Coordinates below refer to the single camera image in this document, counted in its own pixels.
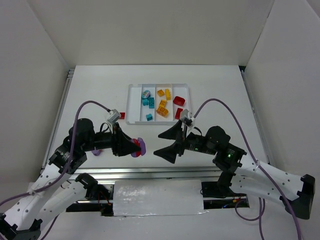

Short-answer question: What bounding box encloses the yellow butterfly lego brick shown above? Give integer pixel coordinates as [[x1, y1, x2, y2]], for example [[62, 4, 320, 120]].
[[156, 106, 169, 118]]

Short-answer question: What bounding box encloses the purple rounded lego brick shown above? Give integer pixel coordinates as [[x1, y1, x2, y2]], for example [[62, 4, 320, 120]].
[[91, 149, 102, 157]]

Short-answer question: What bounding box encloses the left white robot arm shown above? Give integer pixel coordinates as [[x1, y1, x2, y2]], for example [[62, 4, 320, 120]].
[[0, 118, 146, 240]]

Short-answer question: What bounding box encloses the yellow square lego brick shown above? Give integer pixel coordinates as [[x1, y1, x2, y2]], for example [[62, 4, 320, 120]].
[[157, 89, 165, 97]]

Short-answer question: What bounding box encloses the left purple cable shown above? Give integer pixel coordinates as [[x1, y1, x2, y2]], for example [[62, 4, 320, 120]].
[[0, 100, 111, 240]]

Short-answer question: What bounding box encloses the red rectangular lego brick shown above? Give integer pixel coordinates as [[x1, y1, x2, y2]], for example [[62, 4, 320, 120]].
[[119, 112, 125, 120]]

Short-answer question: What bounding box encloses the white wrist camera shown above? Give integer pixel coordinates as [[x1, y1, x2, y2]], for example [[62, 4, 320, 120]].
[[179, 109, 195, 136], [106, 109, 121, 125]]

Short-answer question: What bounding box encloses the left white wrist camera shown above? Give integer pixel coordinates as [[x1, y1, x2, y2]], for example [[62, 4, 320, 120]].
[[106, 109, 121, 125]]

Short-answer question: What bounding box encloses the red rounded lego brick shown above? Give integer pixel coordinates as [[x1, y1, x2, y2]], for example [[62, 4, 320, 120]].
[[173, 96, 186, 107]]

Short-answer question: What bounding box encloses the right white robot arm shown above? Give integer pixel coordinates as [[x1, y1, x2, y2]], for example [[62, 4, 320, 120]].
[[154, 121, 315, 220]]

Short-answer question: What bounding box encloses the white divided sorting tray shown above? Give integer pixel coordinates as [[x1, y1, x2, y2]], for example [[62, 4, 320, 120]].
[[125, 83, 191, 126]]

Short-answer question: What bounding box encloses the aluminium frame rail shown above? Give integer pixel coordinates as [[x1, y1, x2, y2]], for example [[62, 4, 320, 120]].
[[68, 166, 222, 182]]

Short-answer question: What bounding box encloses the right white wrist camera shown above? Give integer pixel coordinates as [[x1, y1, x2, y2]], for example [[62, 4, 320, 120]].
[[179, 109, 195, 136]]

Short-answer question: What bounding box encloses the white foam board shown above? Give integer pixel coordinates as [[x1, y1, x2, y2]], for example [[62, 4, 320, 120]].
[[113, 180, 205, 217]]

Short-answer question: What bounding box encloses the purple and red lego stack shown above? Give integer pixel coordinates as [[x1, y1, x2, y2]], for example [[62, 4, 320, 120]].
[[130, 137, 146, 158]]

